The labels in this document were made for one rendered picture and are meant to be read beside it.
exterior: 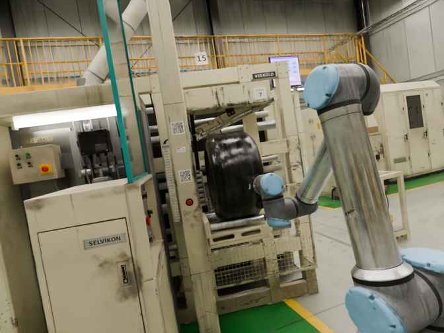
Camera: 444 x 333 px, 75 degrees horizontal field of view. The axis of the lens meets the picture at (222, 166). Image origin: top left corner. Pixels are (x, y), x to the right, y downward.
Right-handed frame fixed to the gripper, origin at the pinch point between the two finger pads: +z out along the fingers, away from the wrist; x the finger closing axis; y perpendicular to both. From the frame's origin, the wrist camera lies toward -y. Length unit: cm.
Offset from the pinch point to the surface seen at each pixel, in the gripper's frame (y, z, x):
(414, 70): 333, 862, -945
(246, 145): 25.0, 11.9, -3.9
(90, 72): 92, 45, 82
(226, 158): 19.4, 9.3, 9.4
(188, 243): -26, 32, 37
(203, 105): 62, 47, 13
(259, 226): -22.4, 21.2, -5.3
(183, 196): 2.4, 28.1, 35.9
